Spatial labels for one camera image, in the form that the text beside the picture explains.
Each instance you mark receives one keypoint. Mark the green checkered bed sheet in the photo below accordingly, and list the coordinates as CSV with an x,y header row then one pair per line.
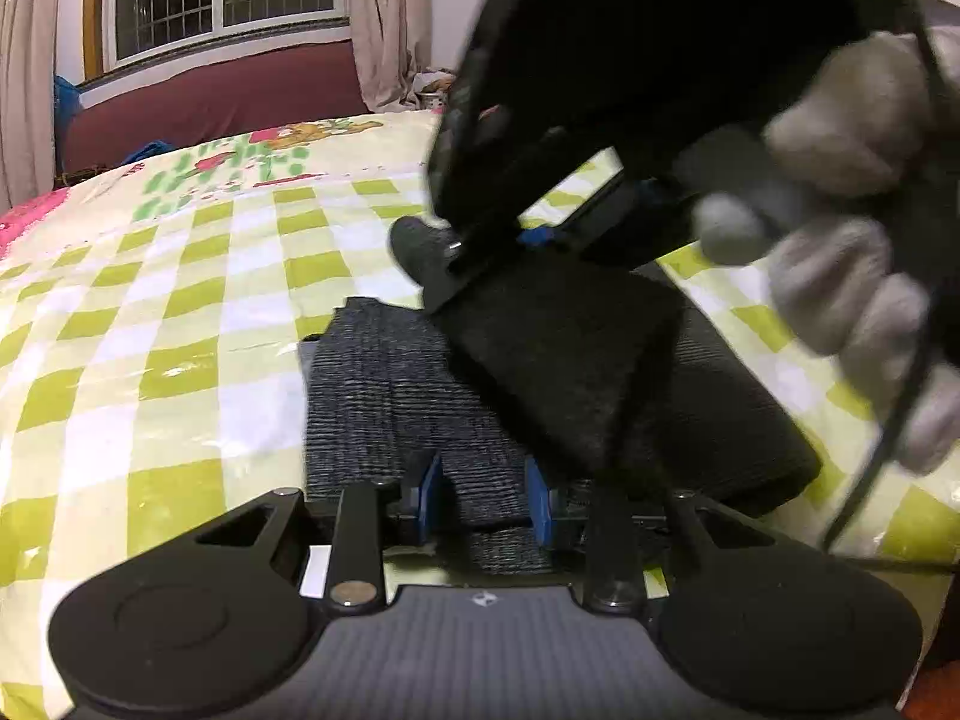
x,y
187,330

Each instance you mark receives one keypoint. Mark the dark grey pants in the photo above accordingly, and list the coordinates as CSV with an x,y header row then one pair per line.
x,y
570,360

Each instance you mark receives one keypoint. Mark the beige curtain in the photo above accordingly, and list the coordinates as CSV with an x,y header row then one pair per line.
x,y
390,22
30,75

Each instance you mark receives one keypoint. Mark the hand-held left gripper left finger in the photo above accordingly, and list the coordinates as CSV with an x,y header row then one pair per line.
x,y
429,499

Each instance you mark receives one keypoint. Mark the person's right hand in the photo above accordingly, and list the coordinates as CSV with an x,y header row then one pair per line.
x,y
847,270

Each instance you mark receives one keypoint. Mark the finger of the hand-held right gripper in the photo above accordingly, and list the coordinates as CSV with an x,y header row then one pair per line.
x,y
480,255
615,221

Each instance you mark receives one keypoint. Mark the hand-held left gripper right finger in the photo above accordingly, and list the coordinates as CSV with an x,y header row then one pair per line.
x,y
538,506

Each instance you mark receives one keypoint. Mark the small blue cloth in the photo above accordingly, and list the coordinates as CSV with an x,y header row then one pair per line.
x,y
150,152

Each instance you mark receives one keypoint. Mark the blue bag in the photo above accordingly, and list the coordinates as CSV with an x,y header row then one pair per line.
x,y
66,97

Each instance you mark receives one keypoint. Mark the small white cup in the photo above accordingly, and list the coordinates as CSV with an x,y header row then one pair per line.
x,y
432,100

